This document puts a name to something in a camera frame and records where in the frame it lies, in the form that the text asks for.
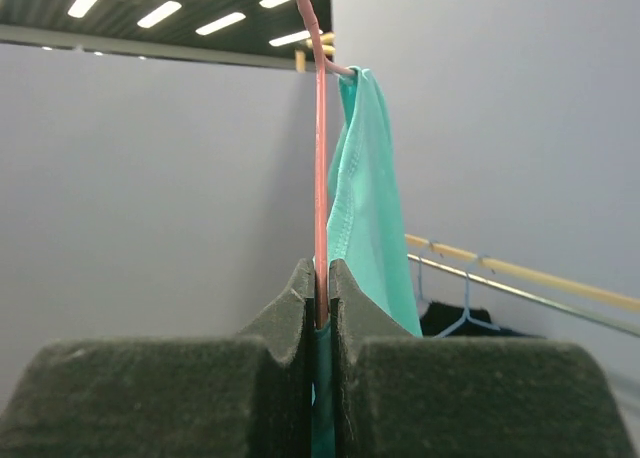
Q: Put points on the wooden clothes rack frame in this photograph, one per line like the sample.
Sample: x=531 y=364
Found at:
x=587 y=291

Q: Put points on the pink wire hanger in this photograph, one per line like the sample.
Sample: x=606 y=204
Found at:
x=320 y=161

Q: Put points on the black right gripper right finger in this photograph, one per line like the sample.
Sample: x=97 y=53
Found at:
x=398 y=395

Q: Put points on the black printed t shirt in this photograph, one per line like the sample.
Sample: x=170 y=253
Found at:
x=441 y=320

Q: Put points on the teal t shirt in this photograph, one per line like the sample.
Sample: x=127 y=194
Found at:
x=365 y=226

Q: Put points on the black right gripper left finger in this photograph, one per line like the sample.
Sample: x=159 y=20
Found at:
x=244 y=395

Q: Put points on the light blue wire hanger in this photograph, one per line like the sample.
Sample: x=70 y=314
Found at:
x=466 y=316

